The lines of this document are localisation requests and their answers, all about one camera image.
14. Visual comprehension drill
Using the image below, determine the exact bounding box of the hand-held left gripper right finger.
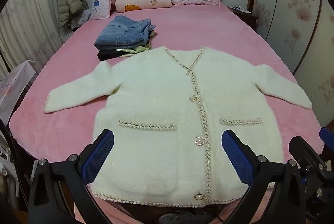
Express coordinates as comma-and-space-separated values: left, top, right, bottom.
220, 129, 310, 224

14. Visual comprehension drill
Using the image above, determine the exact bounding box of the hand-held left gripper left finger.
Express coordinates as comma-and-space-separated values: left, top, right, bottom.
27, 129, 115, 224

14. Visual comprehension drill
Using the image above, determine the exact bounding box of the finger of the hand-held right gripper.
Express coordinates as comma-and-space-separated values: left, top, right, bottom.
288, 135, 333, 183
320, 127, 334, 147

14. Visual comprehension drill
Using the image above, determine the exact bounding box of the white fuzzy cardigan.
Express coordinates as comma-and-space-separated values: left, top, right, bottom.
43, 45, 314, 207

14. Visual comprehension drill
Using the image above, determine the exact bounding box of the folded black garment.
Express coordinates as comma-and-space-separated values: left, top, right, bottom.
98, 49, 136, 61

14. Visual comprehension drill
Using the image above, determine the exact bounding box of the white cardboard box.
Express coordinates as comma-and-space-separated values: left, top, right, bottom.
0, 60, 37, 125

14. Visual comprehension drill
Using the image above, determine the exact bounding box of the folded light green garment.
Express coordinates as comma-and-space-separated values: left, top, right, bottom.
115, 31, 157, 58

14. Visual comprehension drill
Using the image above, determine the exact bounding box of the pink bed blanket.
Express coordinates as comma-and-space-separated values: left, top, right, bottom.
8, 0, 325, 224

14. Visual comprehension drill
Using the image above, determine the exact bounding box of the floral wardrobe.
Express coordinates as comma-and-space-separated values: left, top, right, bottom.
248, 0, 334, 131

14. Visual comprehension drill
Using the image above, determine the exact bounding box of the dark wooden nightstand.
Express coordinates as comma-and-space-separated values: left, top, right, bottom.
226, 5, 259, 29

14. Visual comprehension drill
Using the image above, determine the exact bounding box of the white curtain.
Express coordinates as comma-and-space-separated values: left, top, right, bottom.
0, 0, 63, 78

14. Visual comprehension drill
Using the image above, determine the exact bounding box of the handbag print cushion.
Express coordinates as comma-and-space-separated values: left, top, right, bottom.
89, 0, 113, 20

